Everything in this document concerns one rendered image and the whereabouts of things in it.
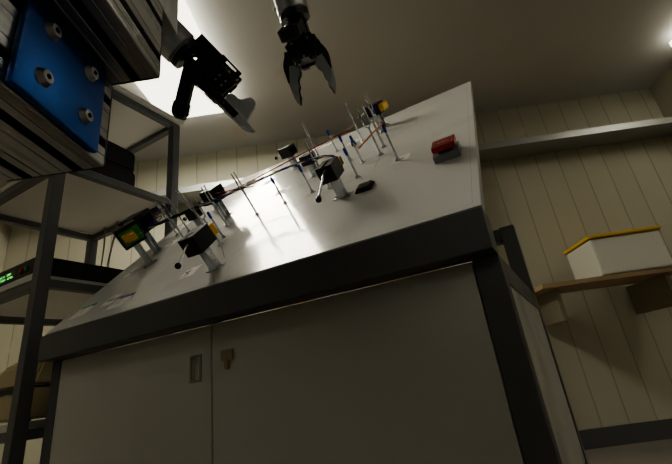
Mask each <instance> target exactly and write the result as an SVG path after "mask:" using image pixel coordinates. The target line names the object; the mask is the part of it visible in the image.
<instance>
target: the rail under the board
mask: <svg viewBox="0 0 672 464"><path fill-rule="evenodd" d="M494 254H499V251H498V248H497V244H496V241H495V238H494V234H493V231H492V227H491V224H490V220H489V217H488V216H487V214H486V213H485V211H484V210H483V209H482V207H478V208H475V209H471V210H468V211H465V212H461V213H458V214H454V215H451V216H448V217H444V218H441V219H437V220H434V221H431V222H427V223H424V224H421V225H417V226H414V227H410V228H407V229H404V230H400V231H397V232H394V233H390V234H387V235H383V236H380V237H377V238H373V239H370V240H367V241H363V242H360V243H356V244H353V245H350V246H346V247H343V248H339V249H336V250H333V251H329V252H326V253H323V254H319V255H316V256H312V257H309V258H306V259H302V260H299V261H296V262H292V263H289V264H285V265H282V266H279V267H275V268H272V269H269V270H265V271H262V272H258V273H255V274H252V275H248V276H245V277H241V278H238V279H235V280H231V281H228V282H225V283H221V284H218V285H214V286H211V287H208V288H204V289H201V290H198V291H194V292H191V293H187V294H184V295H181V296H177V297H174V298H171V299H167V300H164V301H160V302H157V303H154V304H150V305H147V306H143V307H140V308H137V309H133V310H130V311H127V312H123V313H120V314H116V315H113V316H110V317H106V318H103V319H100V320H96V321H93V322H89V323H86V324H83V325H79V326H76V327H73V328H69V329H66V330H62V331H59V332H56V333H52V334H49V335H46V336H42V337H41V340H40V347H39V353H38V360H37V361H38V362H54V361H59V360H66V359H70V358H74V357H78V356H83V355H87V354H91V353H95V352H99V351H103V350H107V349H112V348H116V347H120V346H124V345H128V344H132V343H136V342H140V341H145V340H149V339H153V338H157V337H161V336H165V335H169V334H173V333H178V332H182V331H186V330H190V329H194V328H198V327H202V326H206V325H211V324H215V323H219V322H223V321H227V320H231V319H235V318H240V317H244V316H248V315H252V314H256V313H260V312H264V311H268V310H273V309H277V308H281V307H285V306H289V305H293V304H297V303H301V302H306V301H310V300H314V299H318V298H322V297H326V296H330V295H334V294H339V293H343V292H347V291H351V290H355V289H359V288H363V287H368V286H372V285H376V284H380V283H384V282H388V281H392V280H396V279H401V278H405V277H409V276H413V275H417V274H421V273H425V272H429V271H434V270H438V269H442V268H446V267H450V266H454V265H458V264H462V263H467V262H471V261H472V260H473V259H477V258H481V257H485V256H489V255H494Z"/></svg>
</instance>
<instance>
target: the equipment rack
mask: <svg viewBox="0 0 672 464"><path fill-rule="evenodd" d="M112 87H113V96H112V106H111V115H110V124H109V134H108V141H111V142H113V143H115V144H117V145H118V146H120V147H122V148H124V149H126V150H128V151H129V152H131V153H133V154H135V153H136V152H138V151H140V150H142V149H144V148H146V147H147V146H149V145H151V144H153V143H155V142H157V141H158V140H160V139H162V138H164V137H166V136H168V158H167V183H166V197H168V198H169V200H170V201H171V203H172V204H173V206H174V207H175V209H176V210H178V195H177V193H176V192H175V190H176V191H177V192H178V190H177V189H178V175H179V139H180V127H181V126H183V121H181V120H179V119H176V118H175V117H174V116H172V115H171V114H169V113H167V112H165V111H163V110H162V109H160V108H158V107H156V106H155V105H153V104H151V103H149V102H148V101H146V100H144V99H142V98H141V97H139V96H137V95H135V94H134V93H132V92H130V91H128V90H127V89H125V88H123V87H121V86H120V85H113V86H112ZM154 202H157V204H158V205H160V206H161V207H162V209H163V210H164V212H165V213H166V215H167V216H168V217H171V216H170V214H171V215H172V216H173V215H175V214H176V213H175V211H174V209H171V208H172V207H171V205H170V204H169V202H168V201H167V199H166V198H165V197H162V196H160V195H157V194H154V193H151V192H148V191H146V190H143V189H140V188H137V187H135V186H132V185H129V184H126V183H124V182H121V181H118V180H115V179H113V178H110V177H107V176H104V175H102V174H99V173H96V172H93V171H91V170H86V171H79V172H72V173H65V174H58V175H51V176H44V177H37V178H31V179H24V180H17V181H12V182H10V183H9V184H7V185H5V186H4V187H2V188H0V213H2V214H0V222H1V223H6V224H11V225H15V226H20V227H24V228H29V229H33V230H38V231H40V233H39V239H38V245H37V251H36V257H35V263H34V269H33V273H32V274H30V275H27V276H25V277H23V278H20V279H18V280H16V281H13V282H11V283H8V284H6V285H4V286H1V287H0V315H2V316H0V324H12V325H24V329H23V335H22V341H21V347H20V353H19V359H18V365H17V372H16V378H15V384H14V390H13V396H12V402H11V408H10V414H9V420H8V424H3V425H0V444H4V443H5V444H4V450H3V456H2V462H1V464H23V461H24V454H25V447H26V440H32V439H38V438H43V435H44V427H45V420H46V419H42V420H34V421H29V420H30V413H31V407H32V400H33V393H34V386H35V380H36V373H37V366H38V361H37V360H38V353H39V347H40V340H41V337H42V332H43V326H56V325H58V324H59V323H60V322H61V321H62V320H63V319H65V318H66V317H67V316H69V315H70V314H71V313H72V312H73V311H75V310H76V309H77V308H78V307H80V306H81V305H82V304H83V303H84V302H86V301H87V300H88V299H89V298H91V297H92V296H93V295H94V294H95V293H97V292H98V291H99V290H100V289H102V288H103V287H104V286H105V285H106V284H107V283H100V282H92V281H85V280H78V279H71V278H64V277H56V276H51V272H52V265H53V258H54V251H55V244H56V238H57V235H61V236H66V237H70V238H75V239H79V240H84V241H87V244H86V252H85V261H84V263H86V264H92V265H95V264H96V255H97V245H98V240H101V239H103V238H104V227H105V228H106V236H105V237H108V236H110V235H112V234H113V233H112V232H111V231H112V230H113V229H115V227H116V221H118V223H120V222H121V221H123V220H124V219H126V218H127V217H129V216H130V215H132V214H135V213H137V212H139V211H141V210H144V209H146V208H149V209H150V211H151V212H152V214H153V213H155V212H156V211H157V210H159V209H158V207H157V206H156V204H155V203H154ZM162 203H164V205H165V206H166V208H167V209H168V211H169V212H170V214H169V213H168V211H167V210H166V209H165V207H164V206H163V204H162ZM159 211H160V210H159ZM159 211H158V212H157V213H156V215H157V214H158V213H159ZM3 214H6V215H3ZM159 214H161V212H160V213H159ZM7 215H11V216H7ZM154 215H155V214H154ZM156 215H155V216H156ZM12 216H15V217H12ZM16 217H19V218H16ZM20 218H23V219H20ZM24 219H28V220H24ZM29 220H32V221H29ZM33 221H36V222H33ZM37 222H41V223H37ZM59 227H62V228H59ZM63 228H66V229H63ZM67 229H70V230H67ZM72 230H75V231H72ZM76 231H79V232H76ZM80 232H83V233H80ZM85 233H88V234H85ZM11 316H19V317H11ZM45 318H53V319H45Z"/></svg>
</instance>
